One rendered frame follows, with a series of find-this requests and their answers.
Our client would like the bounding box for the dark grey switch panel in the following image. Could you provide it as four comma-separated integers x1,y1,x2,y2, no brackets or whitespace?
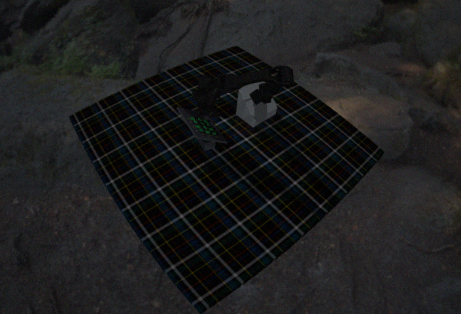
177,107,227,151

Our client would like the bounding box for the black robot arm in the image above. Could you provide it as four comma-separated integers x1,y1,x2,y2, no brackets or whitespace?
193,65,294,105

